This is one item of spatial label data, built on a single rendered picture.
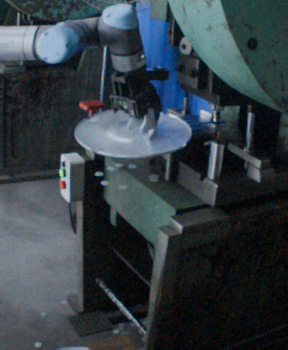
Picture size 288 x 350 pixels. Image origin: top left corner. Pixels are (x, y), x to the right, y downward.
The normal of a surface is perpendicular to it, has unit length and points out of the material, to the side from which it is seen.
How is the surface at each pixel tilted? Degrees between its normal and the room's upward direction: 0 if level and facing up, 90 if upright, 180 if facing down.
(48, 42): 90
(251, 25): 90
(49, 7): 90
